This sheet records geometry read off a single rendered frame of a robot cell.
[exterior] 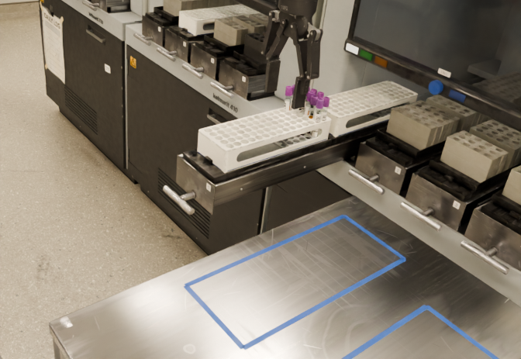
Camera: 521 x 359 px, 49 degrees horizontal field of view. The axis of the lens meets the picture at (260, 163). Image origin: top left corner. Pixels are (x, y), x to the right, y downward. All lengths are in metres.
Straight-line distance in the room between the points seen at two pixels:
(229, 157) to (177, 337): 0.44
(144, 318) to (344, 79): 0.88
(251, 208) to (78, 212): 0.89
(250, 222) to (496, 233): 0.82
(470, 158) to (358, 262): 0.42
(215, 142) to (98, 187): 1.47
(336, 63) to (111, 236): 1.19
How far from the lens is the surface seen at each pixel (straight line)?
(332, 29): 1.48
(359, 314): 0.88
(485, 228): 1.22
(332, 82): 1.50
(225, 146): 1.13
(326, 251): 0.97
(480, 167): 1.28
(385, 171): 1.33
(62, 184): 2.60
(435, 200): 1.27
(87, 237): 2.29
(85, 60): 2.59
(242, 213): 1.81
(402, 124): 1.36
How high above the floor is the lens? 1.42
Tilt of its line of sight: 31 degrees down
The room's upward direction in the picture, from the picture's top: 7 degrees clockwise
